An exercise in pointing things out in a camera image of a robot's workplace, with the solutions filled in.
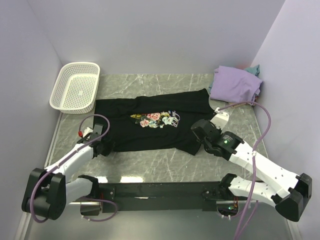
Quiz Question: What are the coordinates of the white perforated plastic basket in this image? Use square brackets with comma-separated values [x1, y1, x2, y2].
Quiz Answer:
[49, 62, 101, 115]

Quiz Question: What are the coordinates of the black floral t shirt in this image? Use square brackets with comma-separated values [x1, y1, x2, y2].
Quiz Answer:
[93, 88, 214, 156]

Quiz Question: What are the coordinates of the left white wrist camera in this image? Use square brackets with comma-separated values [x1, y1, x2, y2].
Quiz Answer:
[78, 127, 93, 139]

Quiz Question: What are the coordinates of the folded lavender t shirt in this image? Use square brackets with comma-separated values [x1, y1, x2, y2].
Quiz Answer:
[209, 66, 263, 104]

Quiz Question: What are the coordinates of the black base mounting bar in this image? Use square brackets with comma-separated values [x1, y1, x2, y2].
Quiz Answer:
[69, 181, 251, 213]

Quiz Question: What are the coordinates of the teal folded garment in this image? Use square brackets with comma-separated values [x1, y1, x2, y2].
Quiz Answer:
[244, 64, 260, 77]

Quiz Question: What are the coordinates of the aluminium rail frame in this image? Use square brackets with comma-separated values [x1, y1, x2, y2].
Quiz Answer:
[13, 203, 302, 240]

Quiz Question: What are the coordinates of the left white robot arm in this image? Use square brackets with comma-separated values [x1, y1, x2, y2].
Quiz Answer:
[21, 123, 110, 223]

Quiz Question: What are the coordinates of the tan folded garment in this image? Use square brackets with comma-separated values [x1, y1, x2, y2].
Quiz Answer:
[232, 102, 247, 108]

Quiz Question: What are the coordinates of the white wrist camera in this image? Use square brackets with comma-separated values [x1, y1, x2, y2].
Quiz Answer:
[78, 127, 93, 139]
[210, 107, 230, 130]

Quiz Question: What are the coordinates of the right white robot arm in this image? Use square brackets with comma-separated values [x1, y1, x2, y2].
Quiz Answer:
[191, 119, 312, 222]

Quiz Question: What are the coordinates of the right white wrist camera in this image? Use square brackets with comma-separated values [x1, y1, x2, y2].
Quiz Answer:
[210, 107, 230, 130]

